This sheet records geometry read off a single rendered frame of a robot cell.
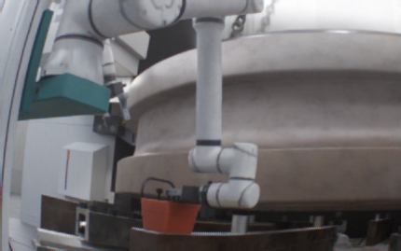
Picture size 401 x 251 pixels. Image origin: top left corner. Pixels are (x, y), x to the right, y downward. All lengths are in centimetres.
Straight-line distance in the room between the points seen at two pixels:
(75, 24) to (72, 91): 19
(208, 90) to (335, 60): 86
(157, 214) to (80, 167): 434
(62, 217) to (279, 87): 235
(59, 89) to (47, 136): 586
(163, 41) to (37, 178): 297
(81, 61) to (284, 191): 132
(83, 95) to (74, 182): 491
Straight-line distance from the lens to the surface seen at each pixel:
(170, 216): 155
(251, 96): 244
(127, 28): 100
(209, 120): 150
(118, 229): 272
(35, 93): 109
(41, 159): 685
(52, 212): 389
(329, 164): 201
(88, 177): 576
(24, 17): 112
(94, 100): 103
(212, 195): 148
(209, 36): 155
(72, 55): 104
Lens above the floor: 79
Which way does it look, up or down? 12 degrees up
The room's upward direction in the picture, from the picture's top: 6 degrees clockwise
